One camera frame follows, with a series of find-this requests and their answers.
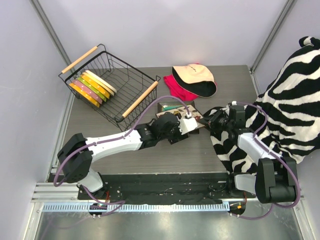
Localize cream flower square plate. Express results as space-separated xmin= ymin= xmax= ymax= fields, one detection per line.
xmin=155 ymin=104 xmax=205 ymax=130

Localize teal glazed square plate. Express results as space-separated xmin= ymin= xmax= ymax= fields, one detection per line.
xmin=157 ymin=101 xmax=200 ymax=135

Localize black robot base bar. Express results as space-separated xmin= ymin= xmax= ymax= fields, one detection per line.
xmin=94 ymin=172 xmax=255 ymax=205

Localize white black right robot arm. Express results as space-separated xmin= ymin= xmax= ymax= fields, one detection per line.
xmin=197 ymin=101 xmax=301 ymax=208

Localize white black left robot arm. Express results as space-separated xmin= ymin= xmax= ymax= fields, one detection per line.
xmin=53 ymin=112 xmax=198 ymax=200

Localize red folded cloth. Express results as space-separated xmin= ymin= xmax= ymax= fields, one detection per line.
xmin=163 ymin=63 xmax=203 ymax=101

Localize beige black bucket hat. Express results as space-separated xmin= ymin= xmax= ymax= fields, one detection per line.
xmin=171 ymin=63 xmax=217 ymax=98

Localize zebra striped blanket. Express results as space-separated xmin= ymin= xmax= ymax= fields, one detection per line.
xmin=201 ymin=36 xmax=320 ymax=176

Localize green dotted round plate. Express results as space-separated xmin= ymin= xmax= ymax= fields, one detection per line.
xmin=77 ymin=77 xmax=107 ymax=102

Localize cream round plate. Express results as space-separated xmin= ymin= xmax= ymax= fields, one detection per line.
xmin=85 ymin=70 xmax=117 ymax=94

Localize pink dotted round plate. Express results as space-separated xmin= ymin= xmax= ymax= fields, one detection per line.
xmin=72 ymin=80 xmax=103 ymax=104

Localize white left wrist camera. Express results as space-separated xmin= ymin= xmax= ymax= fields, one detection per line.
xmin=178 ymin=111 xmax=198 ymax=135

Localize black wire dish rack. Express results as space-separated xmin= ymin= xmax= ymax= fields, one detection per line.
xmin=58 ymin=44 xmax=161 ymax=131

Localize grey slotted cable duct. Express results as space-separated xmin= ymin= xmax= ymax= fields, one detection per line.
xmin=42 ymin=202 xmax=230 ymax=213

